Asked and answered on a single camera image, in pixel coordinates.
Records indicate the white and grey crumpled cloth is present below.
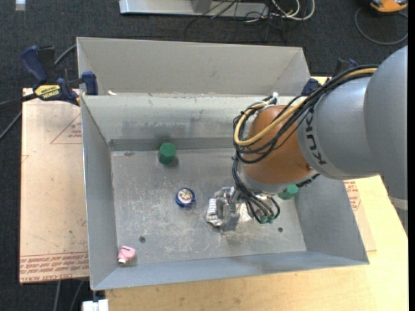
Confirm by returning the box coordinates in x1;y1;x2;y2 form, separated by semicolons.
205;186;254;229

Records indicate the brown cardboard board, red print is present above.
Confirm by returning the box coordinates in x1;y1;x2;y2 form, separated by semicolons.
19;87;377;285

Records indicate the green plastic cylinder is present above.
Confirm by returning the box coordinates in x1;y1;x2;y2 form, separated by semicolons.
278;184;300;202
158;142;178;167

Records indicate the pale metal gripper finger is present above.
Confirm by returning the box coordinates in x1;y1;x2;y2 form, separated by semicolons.
215;198;226;222
226;211;240;233

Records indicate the pink small toy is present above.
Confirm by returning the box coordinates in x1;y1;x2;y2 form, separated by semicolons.
117;245;137;266

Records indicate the grey metal bin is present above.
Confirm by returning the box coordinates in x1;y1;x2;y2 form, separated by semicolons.
76;36;370;292

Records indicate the blue round cap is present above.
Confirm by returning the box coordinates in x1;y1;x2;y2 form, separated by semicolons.
175;187;196;209

